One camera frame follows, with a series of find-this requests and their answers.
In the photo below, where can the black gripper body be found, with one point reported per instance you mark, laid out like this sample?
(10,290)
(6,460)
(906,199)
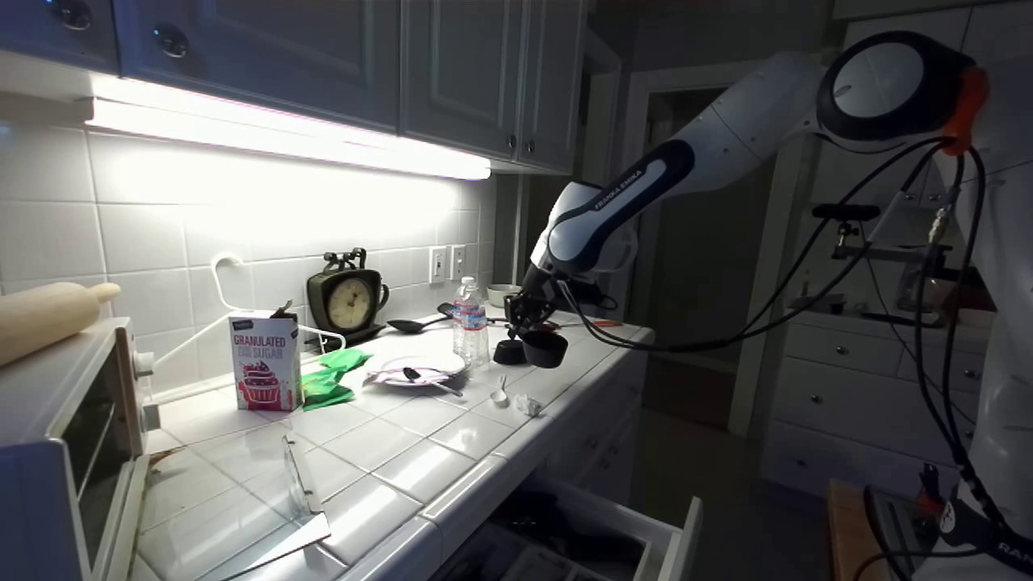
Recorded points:
(531,306)

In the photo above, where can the large black measuring cup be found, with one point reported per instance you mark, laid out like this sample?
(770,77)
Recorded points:
(540,347)

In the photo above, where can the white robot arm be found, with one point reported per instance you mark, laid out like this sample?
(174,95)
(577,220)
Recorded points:
(903,93)

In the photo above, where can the small black measuring cup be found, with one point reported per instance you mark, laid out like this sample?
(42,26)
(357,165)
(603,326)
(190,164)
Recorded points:
(509,353)

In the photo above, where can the clear water bottle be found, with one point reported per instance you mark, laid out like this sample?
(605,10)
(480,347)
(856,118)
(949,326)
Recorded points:
(470,322)

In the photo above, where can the black spoon on plate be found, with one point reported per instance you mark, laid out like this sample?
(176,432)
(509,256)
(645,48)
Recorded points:
(432,381)

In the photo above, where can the white plate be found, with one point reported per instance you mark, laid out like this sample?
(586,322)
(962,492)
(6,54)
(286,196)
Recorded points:
(442,367)

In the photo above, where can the black ladle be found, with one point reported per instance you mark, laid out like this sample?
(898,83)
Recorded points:
(415,326)

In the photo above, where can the black mantel clock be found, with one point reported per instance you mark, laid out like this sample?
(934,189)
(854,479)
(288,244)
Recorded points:
(348,294)

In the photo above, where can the open white drawer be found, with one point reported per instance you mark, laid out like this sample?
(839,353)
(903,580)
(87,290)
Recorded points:
(549,531)

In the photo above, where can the green cloth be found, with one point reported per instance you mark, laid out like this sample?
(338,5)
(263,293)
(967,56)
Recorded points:
(324,381)

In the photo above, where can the white pink carton box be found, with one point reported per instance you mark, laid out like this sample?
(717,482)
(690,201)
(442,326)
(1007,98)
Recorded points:
(266,362)

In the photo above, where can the metal tongs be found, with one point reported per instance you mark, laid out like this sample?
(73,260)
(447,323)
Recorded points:
(315,531)

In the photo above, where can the under-cabinet light strip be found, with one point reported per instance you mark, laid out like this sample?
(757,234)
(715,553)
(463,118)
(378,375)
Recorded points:
(160,111)

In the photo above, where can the wooden rolling pin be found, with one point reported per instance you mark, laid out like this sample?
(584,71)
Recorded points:
(47,314)

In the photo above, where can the white light switch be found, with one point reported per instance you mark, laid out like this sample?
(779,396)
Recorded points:
(458,264)

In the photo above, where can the white wall outlet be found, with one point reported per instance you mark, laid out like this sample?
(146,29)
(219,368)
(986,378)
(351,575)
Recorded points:
(438,265)

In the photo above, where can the white wire hanger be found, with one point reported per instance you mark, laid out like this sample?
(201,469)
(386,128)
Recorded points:
(151,362)

